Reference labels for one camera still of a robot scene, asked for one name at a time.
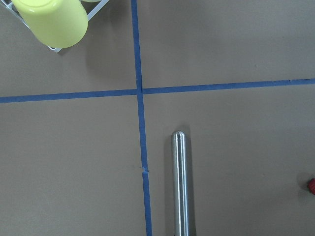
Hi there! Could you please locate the red strawberry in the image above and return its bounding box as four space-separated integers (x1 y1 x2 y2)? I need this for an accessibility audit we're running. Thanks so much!
307 178 315 195

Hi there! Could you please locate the white cup rack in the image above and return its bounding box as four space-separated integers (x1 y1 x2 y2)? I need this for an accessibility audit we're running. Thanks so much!
0 0 110 54

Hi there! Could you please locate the yellow cup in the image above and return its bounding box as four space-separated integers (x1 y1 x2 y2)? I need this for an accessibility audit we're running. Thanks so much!
11 0 89 49

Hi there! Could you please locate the steel muddler black tip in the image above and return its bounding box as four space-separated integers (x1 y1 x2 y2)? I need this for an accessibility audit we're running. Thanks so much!
171 130 196 236

